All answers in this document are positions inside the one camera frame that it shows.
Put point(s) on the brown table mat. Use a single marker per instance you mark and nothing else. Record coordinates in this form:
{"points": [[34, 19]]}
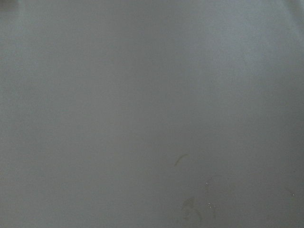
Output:
{"points": [[151, 113]]}

